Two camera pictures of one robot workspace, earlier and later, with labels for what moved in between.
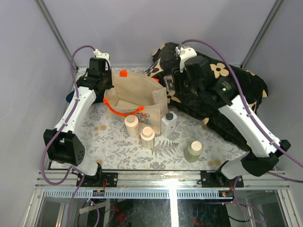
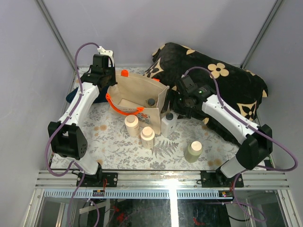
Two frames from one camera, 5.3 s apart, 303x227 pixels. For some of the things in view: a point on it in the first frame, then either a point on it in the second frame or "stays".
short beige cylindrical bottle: x=147 y=135 stays
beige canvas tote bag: x=131 y=94 stays
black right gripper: x=177 y=77 to x=173 y=96
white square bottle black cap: x=168 y=123 stays
